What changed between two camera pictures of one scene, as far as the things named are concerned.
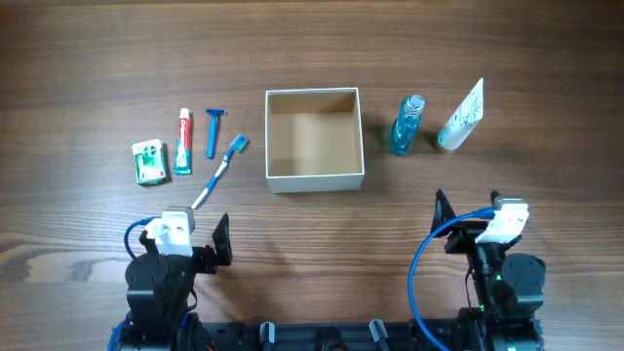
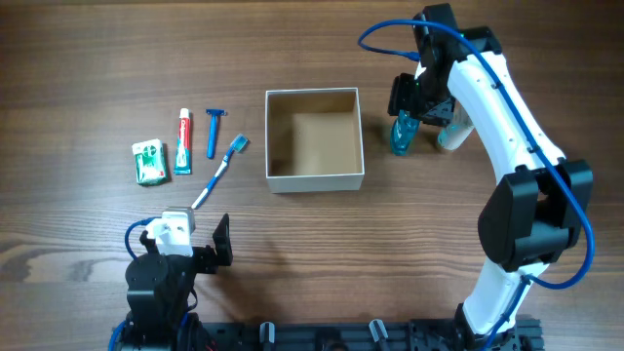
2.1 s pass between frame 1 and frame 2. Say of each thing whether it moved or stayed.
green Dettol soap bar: stayed
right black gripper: moved
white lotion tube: stayed
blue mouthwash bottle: stayed
